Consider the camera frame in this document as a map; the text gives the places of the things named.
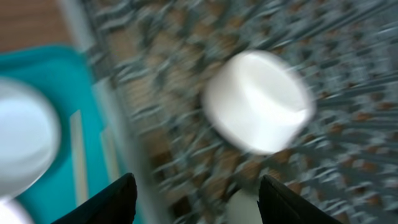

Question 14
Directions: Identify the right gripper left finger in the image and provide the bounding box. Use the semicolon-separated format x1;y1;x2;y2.
54;173;137;224

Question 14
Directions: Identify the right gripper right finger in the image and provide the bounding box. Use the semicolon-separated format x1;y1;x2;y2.
257;175;342;224

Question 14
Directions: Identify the small pink bowl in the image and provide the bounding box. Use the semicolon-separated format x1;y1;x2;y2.
0;200;35;224

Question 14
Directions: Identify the white cup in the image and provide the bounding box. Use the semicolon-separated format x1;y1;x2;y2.
201;50;317;155

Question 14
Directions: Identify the grey bowl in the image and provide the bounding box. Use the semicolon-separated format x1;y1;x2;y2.
1;78;62;201

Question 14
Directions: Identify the grey dishwasher rack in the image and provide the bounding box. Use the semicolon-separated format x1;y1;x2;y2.
57;0;398;224

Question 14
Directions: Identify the left wooden chopstick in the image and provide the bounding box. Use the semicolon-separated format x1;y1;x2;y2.
70;110;89;207

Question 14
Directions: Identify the wooden chopstick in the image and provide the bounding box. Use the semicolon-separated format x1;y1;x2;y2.
100;127;121;183
70;110;89;207

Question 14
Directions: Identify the right wooden chopstick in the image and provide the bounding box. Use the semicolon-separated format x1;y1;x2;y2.
100;127;121;183

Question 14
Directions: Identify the teal serving tray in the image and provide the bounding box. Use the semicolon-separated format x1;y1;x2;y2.
0;45;147;224

